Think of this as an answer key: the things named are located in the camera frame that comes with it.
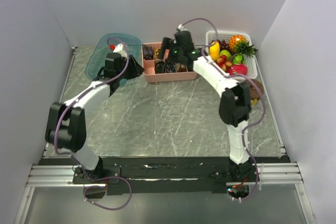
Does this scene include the dark patterned necktie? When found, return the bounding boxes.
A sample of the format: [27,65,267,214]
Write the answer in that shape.
[154,61,165,74]

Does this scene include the dark purple grapes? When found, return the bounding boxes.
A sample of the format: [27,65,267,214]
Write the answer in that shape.
[210,39,231,51]

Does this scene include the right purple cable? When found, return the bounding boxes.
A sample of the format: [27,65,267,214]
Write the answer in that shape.
[178,18,266,204]

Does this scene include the green leafy vegetable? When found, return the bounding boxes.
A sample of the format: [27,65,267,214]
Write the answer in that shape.
[232,54,245,65]

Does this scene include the red cherry bunch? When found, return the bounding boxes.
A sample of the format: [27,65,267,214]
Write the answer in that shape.
[216,55,233,72]

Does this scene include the aluminium frame rail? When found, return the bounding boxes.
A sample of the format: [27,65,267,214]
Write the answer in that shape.
[26,163,303,187]

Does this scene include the dark brown rolled tie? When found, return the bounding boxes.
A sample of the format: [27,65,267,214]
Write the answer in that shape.
[142,44,154,60]

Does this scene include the white plastic fruit basket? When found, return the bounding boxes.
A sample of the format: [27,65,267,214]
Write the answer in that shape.
[205,30,258,79]

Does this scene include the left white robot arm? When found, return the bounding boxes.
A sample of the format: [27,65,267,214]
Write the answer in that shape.
[45,50,144,183]

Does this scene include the teal transparent plastic bin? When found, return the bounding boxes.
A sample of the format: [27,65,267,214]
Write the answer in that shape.
[85,33,142,80]

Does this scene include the orange blue rolled tie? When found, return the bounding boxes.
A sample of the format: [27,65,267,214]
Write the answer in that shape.
[176,63,187,72]

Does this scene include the brown lidded white jar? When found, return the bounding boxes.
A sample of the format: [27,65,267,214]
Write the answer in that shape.
[249,79,264,105]

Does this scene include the dark purple rolled tie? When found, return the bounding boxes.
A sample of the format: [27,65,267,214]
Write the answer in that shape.
[165,62,176,73]

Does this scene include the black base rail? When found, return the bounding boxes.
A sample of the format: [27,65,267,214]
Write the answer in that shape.
[39,155,289,197]

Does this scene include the pink compartment organizer box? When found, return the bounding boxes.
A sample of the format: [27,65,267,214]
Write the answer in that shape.
[142,42,197,83]

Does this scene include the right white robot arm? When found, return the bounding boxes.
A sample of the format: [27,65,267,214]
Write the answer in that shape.
[159,30,252,182]

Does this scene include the pink dragon fruit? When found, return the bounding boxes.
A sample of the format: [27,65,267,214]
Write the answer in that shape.
[227,63,248,76]

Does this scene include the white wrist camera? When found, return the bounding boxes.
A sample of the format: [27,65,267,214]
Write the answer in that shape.
[177,24,187,32]
[112,44,128,58]

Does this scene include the orange pineapple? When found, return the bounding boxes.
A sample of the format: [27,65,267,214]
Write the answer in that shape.
[229,35,258,57]

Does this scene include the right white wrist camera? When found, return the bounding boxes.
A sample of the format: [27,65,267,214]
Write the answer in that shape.
[177,24,187,32]

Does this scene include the yellow mango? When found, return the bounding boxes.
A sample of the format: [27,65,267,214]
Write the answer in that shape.
[208,41,220,61]

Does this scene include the green apple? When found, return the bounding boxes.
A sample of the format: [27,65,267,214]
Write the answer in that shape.
[219,49,232,60]

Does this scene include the gold rolled tie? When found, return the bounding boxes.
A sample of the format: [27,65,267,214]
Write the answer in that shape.
[154,48,162,60]

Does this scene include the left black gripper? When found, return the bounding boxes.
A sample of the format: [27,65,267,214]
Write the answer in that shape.
[117,55,145,80]

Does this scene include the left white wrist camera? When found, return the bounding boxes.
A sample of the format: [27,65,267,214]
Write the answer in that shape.
[112,44,128,58]

